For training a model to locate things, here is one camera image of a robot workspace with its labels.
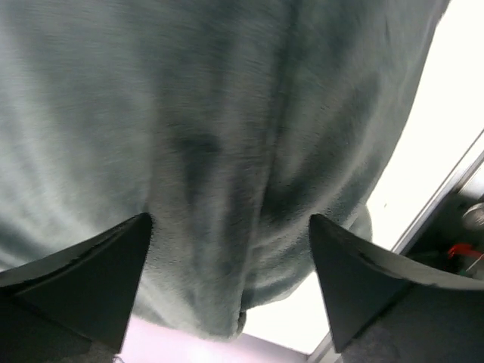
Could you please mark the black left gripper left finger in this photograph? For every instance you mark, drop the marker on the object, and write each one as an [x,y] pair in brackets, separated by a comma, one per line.
[75,305]

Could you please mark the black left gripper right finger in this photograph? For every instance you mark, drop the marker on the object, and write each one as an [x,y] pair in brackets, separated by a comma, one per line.
[384,307]

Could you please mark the aluminium front rail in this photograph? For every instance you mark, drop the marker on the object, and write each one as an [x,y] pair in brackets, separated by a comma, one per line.
[466,178]

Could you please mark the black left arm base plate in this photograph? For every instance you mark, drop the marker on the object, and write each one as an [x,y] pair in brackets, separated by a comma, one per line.
[451,239]

